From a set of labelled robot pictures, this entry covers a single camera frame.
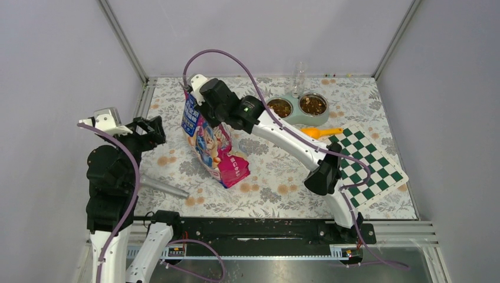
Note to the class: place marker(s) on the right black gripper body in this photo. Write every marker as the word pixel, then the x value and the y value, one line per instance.
pixel 213 115

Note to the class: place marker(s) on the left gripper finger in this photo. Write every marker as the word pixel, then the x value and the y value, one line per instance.
pixel 150 126
pixel 150 142

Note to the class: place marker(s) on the pink pet food bag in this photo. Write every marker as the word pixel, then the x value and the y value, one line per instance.
pixel 213 146

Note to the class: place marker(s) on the orange plastic scoop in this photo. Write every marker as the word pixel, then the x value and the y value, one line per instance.
pixel 316 133

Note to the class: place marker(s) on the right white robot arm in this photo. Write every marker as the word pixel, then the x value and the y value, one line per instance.
pixel 322 160

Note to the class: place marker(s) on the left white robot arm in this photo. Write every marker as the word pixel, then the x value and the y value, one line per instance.
pixel 114 182

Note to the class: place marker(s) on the green double pet bowl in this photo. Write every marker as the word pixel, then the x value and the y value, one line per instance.
pixel 310 109

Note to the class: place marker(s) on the grey metal cylinder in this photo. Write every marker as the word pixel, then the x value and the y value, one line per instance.
pixel 162 187

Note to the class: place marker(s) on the clear plastic bottle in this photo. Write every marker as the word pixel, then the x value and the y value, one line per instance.
pixel 298 79

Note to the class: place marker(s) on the floral table mat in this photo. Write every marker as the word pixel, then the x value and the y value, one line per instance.
pixel 274 187

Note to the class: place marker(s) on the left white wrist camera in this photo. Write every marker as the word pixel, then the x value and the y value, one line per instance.
pixel 108 121

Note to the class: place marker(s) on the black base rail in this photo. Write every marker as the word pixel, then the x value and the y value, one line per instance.
pixel 252 238

